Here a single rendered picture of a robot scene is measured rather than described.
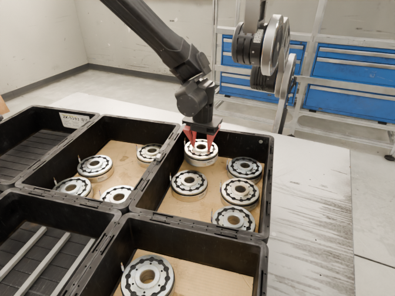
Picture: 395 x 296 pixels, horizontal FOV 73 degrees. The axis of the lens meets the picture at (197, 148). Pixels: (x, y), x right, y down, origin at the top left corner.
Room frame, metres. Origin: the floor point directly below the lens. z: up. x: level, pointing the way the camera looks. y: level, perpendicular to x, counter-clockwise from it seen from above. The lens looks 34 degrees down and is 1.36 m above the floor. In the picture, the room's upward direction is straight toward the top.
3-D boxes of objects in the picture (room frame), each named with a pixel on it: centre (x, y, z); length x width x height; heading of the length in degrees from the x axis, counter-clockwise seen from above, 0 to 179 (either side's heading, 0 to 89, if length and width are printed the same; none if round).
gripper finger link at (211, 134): (0.66, -0.02, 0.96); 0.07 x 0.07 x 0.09; 68
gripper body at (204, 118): (0.67, -0.01, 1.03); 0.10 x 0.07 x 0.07; 68
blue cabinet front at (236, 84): (2.37, -0.55, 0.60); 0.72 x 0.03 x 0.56; 65
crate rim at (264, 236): (0.55, -0.04, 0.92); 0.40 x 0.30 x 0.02; 165
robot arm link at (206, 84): (0.66, -0.01, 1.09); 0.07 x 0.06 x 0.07; 156
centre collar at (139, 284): (0.29, 0.10, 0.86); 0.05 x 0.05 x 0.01
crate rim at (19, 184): (0.63, 0.25, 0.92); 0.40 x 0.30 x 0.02; 165
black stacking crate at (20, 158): (0.70, 0.54, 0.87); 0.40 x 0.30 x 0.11; 165
